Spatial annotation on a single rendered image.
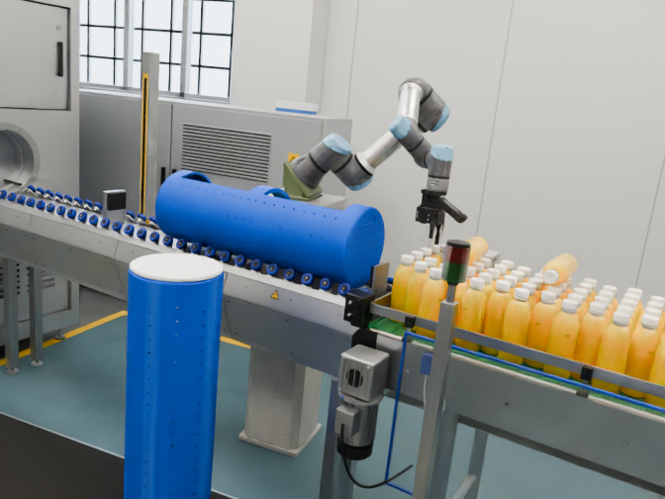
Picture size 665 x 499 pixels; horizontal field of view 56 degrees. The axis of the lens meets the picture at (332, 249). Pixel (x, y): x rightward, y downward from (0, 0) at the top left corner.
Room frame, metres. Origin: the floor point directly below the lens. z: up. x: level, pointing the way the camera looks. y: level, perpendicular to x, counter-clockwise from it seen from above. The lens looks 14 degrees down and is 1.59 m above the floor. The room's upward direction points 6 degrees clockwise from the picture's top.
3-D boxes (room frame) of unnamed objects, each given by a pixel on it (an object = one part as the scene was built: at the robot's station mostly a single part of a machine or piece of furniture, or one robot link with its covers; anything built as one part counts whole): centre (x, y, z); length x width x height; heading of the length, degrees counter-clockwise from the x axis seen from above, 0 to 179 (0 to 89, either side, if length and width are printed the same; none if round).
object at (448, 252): (1.54, -0.32, 1.23); 0.06 x 0.06 x 0.04
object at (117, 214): (2.72, 0.98, 1.00); 0.10 x 0.04 x 0.15; 150
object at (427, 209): (2.14, -0.33, 1.25); 0.09 x 0.08 x 0.12; 60
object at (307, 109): (4.08, 0.32, 1.48); 0.24 x 0.12 x 0.08; 77
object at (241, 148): (4.39, 1.05, 0.72); 2.15 x 0.54 x 1.45; 69
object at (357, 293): (1.85, -0.10, 0.95); 0.10 x 0.07 x 0.10; 150
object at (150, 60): (3.08, 0.95, 0.85); 0.06 x 0.06 x 1.70; 60
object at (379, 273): (2.04, -0.17, 0.99); 0.10 x 0.02 x 0.12; 150
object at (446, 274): (1.54, -0.32, 1.18); 0.06 x 0.06 x 0.05
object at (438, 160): (2.14, -0.34, 1.40); 0.09 x 0.08 x 0.11; 18
